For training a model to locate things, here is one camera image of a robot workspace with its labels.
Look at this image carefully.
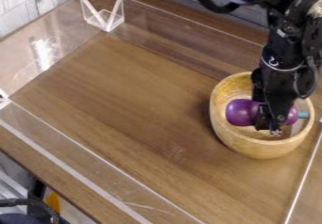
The black clamp with cable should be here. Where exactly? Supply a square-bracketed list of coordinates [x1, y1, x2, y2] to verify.
[0, 175, 70, 224]

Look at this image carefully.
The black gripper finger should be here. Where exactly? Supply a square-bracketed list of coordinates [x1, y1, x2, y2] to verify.
[268, 108, 290, 136]
[254, 104, 268, 131]

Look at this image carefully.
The clear acrylic tray wall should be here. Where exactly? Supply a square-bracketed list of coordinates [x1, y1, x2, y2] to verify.
[0, 0, 322, 224]

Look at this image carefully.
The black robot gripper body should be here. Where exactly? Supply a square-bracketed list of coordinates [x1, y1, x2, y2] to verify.
[251, 47, 319, 110]

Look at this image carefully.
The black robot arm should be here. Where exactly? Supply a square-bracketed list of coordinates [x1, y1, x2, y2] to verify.
[251, 0, 322, 135]

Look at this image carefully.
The purple toy eggplant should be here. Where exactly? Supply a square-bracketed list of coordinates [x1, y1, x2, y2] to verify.
[225, 99, 310, 126]

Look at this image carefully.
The brown wooden bowl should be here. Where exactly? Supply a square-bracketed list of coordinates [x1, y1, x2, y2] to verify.
[208, 72, 315, 159]

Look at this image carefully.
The clear acrylic corner bracket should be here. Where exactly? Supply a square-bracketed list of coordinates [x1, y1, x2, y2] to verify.
[80, 0, 124, 32]

